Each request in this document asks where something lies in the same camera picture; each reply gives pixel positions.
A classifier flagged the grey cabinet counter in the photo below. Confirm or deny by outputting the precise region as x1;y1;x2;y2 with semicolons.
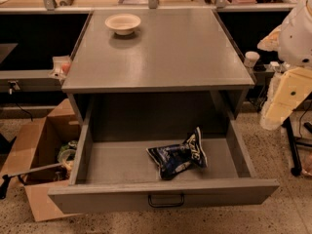
60;8;256;126

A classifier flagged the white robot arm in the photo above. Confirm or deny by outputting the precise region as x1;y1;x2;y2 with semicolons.
257;0;312;130

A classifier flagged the black drawer handle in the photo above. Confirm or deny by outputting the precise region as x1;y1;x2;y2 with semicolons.
147;194;184;209

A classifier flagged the cardboard box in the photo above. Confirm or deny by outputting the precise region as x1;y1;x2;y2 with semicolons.
1;98;80;221

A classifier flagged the white capped bottle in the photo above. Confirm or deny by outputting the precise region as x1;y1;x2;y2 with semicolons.
244;51;260;68

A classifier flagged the green item in box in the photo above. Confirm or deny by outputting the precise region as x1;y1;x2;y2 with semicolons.
58;140;78;171

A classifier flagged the blue chip bag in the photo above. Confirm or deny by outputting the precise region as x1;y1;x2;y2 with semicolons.
146;127;208;180

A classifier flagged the clear plastic snack package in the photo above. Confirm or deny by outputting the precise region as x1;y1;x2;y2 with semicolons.
49;56;71;80

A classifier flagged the black tripod leg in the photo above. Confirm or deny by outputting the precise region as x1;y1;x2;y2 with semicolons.
283;118;302;176

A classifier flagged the white paper bowl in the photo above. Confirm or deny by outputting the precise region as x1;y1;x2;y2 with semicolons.
105;14;141;35

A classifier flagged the grey open drawer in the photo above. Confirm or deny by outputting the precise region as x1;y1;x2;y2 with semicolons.
47;95;280;215

